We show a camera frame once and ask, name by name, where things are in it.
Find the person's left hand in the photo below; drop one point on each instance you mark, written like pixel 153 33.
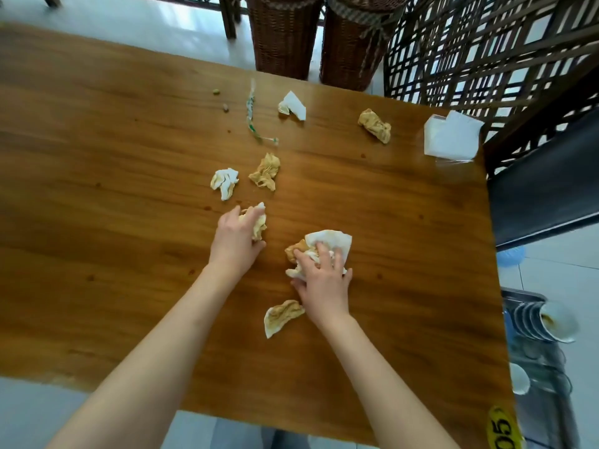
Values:
pixel 231 247

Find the person's right hand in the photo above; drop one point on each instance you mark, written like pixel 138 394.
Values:
pixel 325 289

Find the person's right little finger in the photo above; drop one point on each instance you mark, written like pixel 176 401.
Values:
pixel 348 276

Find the person's right middle finger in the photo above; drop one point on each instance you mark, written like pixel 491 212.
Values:
pixel 323 257

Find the person's right thumb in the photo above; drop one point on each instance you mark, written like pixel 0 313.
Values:
pixel 297 284

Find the person's left thumb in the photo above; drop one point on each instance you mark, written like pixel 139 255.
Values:
pixel 259 246

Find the small stained napkin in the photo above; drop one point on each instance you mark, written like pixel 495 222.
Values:
pixel 259 227

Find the large white napkin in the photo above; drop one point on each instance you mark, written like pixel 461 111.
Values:
pixel 334 240

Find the brown stained napkin wad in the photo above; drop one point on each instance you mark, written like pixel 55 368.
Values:
pixel 295 251

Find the person's right forearm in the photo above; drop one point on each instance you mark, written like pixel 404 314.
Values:
pixel 379 388

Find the person's left forearm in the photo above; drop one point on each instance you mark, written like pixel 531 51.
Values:
pixel 154 364

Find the flat stained crumpled napkin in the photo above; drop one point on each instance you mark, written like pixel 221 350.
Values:
pixel 280 317

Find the crumpled white yellowish napkin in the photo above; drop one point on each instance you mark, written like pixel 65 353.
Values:
pixel 224 180

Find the crumpled yellow stained napkin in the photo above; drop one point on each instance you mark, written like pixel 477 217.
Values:
pixel 265 172
pixel 374 126

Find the green white paper wrapper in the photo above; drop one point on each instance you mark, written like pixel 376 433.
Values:
pixel 251 117

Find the clean white folded napkin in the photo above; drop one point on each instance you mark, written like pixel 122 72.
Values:
pixel 293 106

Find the blue plastic object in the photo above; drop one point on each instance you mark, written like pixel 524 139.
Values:
pixel 510 257

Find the stack of white napkins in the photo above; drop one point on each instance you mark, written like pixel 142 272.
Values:
pixel 451 135

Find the stack of white bowls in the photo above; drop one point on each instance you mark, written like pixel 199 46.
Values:
pixel 526 319

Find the small white bowl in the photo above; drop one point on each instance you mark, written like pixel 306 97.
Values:
pixel 519 378

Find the brown wicker basket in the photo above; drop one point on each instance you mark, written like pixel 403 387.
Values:
pixel 283 35
pixel 353 42

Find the dirty white bowl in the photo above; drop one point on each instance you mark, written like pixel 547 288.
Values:
pixel 559 321

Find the black chair seat cushion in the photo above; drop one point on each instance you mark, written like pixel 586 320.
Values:
pixel 547 191

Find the yellow round sticker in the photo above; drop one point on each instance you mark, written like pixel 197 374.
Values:
pixel 503 429

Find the metal dish cart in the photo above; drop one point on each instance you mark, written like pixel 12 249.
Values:
pixel 545 383

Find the dark wooden lattice chair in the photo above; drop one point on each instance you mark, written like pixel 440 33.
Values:
pixel 491 56

